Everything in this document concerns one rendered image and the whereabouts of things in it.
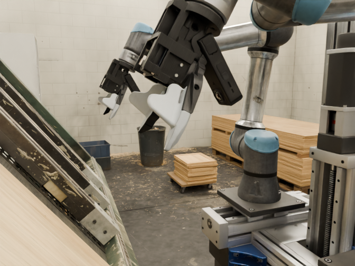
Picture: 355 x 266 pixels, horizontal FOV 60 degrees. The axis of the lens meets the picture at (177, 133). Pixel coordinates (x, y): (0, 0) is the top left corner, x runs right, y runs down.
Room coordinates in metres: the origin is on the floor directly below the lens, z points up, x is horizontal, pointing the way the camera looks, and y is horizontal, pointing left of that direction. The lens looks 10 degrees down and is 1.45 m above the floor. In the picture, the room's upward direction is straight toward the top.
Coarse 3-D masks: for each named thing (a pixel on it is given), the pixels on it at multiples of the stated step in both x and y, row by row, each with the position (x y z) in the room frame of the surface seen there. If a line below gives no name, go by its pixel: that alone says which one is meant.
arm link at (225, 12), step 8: (184, 0) 0.46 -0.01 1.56; (192, 0) 0.45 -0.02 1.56; (200, 0) 0.44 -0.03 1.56; (208, 0) 0.44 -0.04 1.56; (216, 0) 0.44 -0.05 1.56; (224, 0) 0.45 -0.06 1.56; (232, 0) 0.46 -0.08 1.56; (216, 8) 0.44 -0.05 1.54; (224, 8) 0.45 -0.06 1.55; (232, 8) 0.47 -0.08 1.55; (224, 16) 0.45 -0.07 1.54; (224, 24) 0.47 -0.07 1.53
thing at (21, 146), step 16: (0, 112) 0.89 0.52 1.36; (0, 128) 0.89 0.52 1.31; (16, 128) 0.91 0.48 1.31; (0, 144) 0.89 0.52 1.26; (16, 144) 0.90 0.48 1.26; (32, 144) 0.92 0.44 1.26; (16, 160) 0.90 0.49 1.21; (32, 160) 0.92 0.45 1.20; (48, 160) 0.93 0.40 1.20; (32, 176) 0.92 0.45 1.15; (48, 176) 0.93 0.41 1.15; (64, 176) 0.95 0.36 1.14; (64, 192) 0.95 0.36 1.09; (80, 192) 0.96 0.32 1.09; (80, 208) 0.96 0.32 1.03; (96, 208) 0.98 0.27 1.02; (96, 224) 0.98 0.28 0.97; (112, 224) 0.99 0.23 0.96
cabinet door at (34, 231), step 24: (0, 168) 0.71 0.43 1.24; (0, 192) 0.62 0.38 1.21; (24, 192) 0.72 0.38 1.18; (0, 216) 0.55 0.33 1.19; (24, 216) 0.63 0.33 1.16; (48, 216) 0.73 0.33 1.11; (0, 240) 0.48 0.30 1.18; (24, 240) 0.55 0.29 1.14; (48, 240) 0.63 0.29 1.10; (72, 240) 0.74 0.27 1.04; (0, 264) 0.43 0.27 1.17; (24, 264) 0.49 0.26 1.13; (48, 264) 0.55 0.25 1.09; (72, 264) 0.64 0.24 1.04; (96, 264) 0.75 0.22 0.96
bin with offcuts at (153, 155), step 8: (152, 128) 5.50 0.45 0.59; (160, 128) 5.46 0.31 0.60; (144, 136) 5.05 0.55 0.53; (152, 136) 5.03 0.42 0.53; (160, 136) 5.09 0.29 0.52; (144, 144) 5.06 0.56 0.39; (152, 144) 5.04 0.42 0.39; (160, 144) 5.11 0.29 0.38; (144, 152) 5.08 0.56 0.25; (152, 152) 5.05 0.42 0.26; (160, 152) 5.12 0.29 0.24; (144, 160) 5.10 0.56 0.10; (152, 160) 5.06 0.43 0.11; (160, 160) 5.13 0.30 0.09
